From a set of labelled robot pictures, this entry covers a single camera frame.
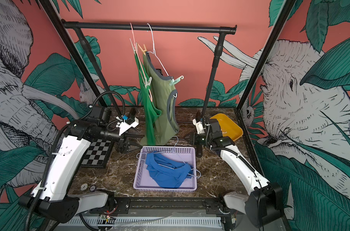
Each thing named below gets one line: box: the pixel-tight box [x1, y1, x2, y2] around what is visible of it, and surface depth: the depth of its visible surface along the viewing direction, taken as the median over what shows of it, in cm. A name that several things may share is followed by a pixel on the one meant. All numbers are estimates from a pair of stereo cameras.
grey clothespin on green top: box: [144, 76, 153, 89], surface depth 57 cm
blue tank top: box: [145, 151, 193, 189], surface depth 82 cm
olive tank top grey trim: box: [143, 51, 180, 146], surface depth 67 cm
